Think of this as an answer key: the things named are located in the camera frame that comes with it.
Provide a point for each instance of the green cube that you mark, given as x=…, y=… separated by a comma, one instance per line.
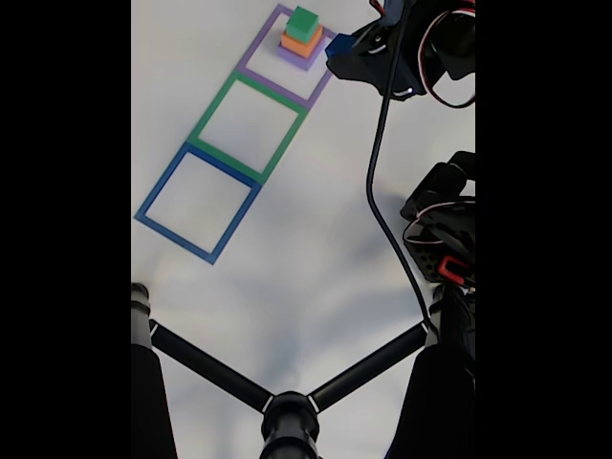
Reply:
x=302, y=21

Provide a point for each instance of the purple square block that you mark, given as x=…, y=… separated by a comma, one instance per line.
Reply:
x=299, y=62

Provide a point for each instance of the orange square block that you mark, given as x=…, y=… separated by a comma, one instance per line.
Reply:
x=299, y=47

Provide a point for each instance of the red clamp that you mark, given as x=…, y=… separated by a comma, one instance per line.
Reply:
x=452, y=268

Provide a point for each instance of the black tripod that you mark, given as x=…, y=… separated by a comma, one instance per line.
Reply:
x=289, y=425

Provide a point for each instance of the circuit board camera, blue mount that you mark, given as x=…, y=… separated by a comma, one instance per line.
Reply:
x=393, y=12

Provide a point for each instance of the purple square frame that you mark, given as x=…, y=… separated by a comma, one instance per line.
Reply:
x=275, y=86

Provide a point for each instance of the green square frame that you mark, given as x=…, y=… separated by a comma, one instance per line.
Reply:
x=239, y=160

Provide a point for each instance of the blue square frame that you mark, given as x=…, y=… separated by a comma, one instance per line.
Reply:
x=177, y=236

